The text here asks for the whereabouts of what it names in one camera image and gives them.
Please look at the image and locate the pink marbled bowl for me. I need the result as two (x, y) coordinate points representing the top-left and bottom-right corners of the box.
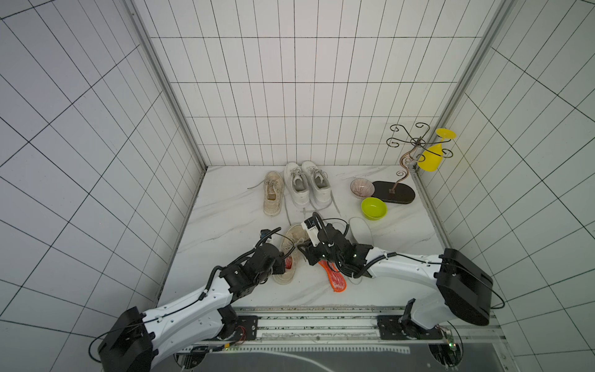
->
(350, 178), (375, 199)

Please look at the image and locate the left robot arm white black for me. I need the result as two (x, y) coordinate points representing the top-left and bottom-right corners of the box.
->
(88, 229), (285, 371)

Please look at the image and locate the aluminium rail frame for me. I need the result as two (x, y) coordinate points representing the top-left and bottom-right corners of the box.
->
(176, 307), (505, 354)

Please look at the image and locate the white sneaker with laces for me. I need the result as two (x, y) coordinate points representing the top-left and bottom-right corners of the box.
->
(301, 161), (340, 212)

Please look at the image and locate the lime green plastic bowl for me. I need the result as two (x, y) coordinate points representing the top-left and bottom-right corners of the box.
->
(360, 197), (388, 221)

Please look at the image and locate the beige shoe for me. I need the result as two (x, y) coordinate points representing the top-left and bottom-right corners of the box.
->
(249, 170), (285, 217)
(273, 224), (309, 285)

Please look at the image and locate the curly metal cup stand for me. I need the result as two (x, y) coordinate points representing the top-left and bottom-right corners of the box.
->
(387, 122), (439, 183)

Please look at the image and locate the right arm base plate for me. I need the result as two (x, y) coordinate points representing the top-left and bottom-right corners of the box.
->
(377, 315), (443, 341)

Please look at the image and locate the red orange shoe insole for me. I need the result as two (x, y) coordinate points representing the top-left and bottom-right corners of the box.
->
(319, 260), (347, 293)

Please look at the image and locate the yellow plastic goblet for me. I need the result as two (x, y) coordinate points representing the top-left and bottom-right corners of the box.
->
(418, 128), (457, 172)

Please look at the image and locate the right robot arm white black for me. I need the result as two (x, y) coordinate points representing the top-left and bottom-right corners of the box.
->
(302, 212), (494, 330)

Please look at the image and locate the black oval stand base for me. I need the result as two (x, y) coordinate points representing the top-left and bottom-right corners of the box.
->
(372, 181), (416, 205)

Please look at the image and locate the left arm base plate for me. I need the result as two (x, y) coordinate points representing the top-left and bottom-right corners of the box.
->
(203, 316), (259, 343)

